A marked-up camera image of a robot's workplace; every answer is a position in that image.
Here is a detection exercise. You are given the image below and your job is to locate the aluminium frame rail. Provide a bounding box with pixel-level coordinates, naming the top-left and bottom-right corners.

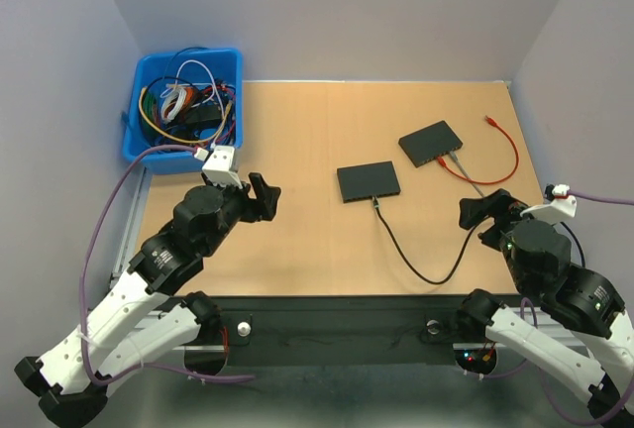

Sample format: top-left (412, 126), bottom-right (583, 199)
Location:
top-left (81, 304), bottom-right (609, 350)

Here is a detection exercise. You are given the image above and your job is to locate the black network switch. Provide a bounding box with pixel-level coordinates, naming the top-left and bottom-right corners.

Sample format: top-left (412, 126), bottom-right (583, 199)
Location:
top-left (336, 160), bottom-right (401, 203)
top-left (398, 121), bottom-right (463, 167)

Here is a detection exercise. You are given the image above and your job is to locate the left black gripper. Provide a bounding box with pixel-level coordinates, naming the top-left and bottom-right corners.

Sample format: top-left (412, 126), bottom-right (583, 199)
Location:
top-left (202, 169), bottom-right (281, 258)

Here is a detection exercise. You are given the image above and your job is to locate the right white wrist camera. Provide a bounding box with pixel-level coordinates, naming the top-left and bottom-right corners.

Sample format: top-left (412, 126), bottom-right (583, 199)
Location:
top-left (520, 184), bottom-right (578, 225)

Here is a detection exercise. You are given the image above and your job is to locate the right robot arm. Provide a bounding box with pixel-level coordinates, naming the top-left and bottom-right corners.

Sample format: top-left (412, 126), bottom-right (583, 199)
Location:
top-left (456, 184), bottom-right (633, 427)

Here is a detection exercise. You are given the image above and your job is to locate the black adapter in bin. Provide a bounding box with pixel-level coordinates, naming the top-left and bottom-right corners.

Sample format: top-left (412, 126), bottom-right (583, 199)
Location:
top-left (175, 104), bottom-right (222, 129)

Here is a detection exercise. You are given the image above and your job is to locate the white coiled cable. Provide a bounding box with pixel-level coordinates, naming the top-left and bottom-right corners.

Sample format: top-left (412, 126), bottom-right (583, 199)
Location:
top-left (158, 58), bottom-right (219, 125)

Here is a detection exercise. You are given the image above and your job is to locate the purple camera cable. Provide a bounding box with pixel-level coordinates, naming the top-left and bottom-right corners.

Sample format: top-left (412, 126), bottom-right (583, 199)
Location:
top-left (77, 145), bottom-right (257, 387)
top-left (470, 188), bottom-right (634, 427)

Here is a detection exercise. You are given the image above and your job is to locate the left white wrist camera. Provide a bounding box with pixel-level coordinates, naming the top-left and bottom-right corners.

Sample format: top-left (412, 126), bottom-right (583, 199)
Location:
top-left (193, 145), bottom-right (243, 188)

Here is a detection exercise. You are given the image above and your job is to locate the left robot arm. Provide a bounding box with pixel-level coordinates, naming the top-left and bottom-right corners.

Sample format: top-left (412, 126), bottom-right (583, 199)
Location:
top-left (14, 172), bottom-right (281, 427)

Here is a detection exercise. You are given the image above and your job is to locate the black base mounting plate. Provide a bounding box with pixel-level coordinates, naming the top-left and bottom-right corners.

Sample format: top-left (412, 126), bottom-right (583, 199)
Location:
top-left (184, 295), bottom-right (484, 374)

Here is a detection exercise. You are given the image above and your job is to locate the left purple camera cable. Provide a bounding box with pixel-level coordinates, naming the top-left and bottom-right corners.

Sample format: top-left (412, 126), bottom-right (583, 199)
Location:
top-left (77, 145), bottom-right (257, 387)

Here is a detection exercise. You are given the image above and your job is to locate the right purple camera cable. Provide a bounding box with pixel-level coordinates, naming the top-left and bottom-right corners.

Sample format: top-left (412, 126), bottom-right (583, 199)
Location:
top-left (470, 188), bottom-right (634, 427)

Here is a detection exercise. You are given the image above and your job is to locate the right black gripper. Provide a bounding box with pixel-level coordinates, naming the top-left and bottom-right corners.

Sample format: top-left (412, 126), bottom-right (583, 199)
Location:
top-left (459, 185), bottom-right (557, 291)

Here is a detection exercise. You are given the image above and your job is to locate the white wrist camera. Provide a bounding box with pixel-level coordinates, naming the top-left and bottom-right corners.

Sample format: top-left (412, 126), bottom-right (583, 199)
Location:
top-left (520, 184), bottom-right (578, 225)
top-left (193, 145), bottom-right (243, 188)

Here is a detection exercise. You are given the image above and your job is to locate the black ethernet cable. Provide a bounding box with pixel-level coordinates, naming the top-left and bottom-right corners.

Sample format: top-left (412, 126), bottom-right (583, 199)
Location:
top-left (370, 194), bottom-right (585, 285)

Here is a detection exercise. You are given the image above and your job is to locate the grey ethernet cable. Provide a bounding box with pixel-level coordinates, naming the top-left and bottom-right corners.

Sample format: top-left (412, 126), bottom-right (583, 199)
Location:
top-left (448, 153), bottom-right (486, 197)

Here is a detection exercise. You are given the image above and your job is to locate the blue plastic bin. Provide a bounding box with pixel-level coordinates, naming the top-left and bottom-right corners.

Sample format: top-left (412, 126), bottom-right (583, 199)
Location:
top-left (122, 48), bottom-right (244, 175)

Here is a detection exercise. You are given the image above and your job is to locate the yellow cable in bin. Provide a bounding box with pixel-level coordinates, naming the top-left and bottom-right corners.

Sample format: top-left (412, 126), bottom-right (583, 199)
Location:
top-left (138, 88), bottom-right (239, 152)

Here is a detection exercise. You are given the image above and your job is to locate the red ethernet cable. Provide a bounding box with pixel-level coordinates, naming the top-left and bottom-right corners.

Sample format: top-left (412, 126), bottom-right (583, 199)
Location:
top-left (438, 114), bottom-right (520, 186)

